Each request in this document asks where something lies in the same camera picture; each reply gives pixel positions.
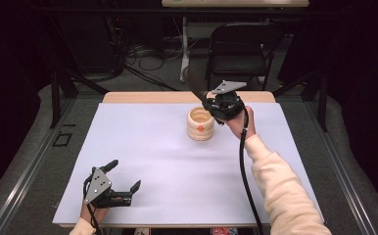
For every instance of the red patterned packet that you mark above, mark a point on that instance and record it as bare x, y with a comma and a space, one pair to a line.
223, 231

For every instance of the person's left hand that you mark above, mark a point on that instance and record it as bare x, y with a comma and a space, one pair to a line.
95, 213

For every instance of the white table leg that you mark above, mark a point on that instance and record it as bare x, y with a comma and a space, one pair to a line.
184, 49

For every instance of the cream ribbed cup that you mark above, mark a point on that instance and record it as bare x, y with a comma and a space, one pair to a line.
199, 128

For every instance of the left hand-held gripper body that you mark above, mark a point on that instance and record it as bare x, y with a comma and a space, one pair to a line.
98, 187

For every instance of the black metal frame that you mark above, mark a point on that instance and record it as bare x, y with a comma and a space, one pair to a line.
322, 101
56, 98

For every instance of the metal floor rail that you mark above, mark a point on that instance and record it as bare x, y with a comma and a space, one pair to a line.
30, 166
340, 166

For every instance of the black folding chair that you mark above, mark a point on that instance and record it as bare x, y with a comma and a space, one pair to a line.
239, 62

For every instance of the white table mat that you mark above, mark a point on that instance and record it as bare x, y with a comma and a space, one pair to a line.
151, 150

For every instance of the light wooden table top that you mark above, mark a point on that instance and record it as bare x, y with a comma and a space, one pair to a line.
236, 3

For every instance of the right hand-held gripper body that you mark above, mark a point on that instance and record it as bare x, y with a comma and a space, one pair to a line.
227, 104

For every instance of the person's right hand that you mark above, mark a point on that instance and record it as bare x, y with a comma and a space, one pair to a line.
237, 125

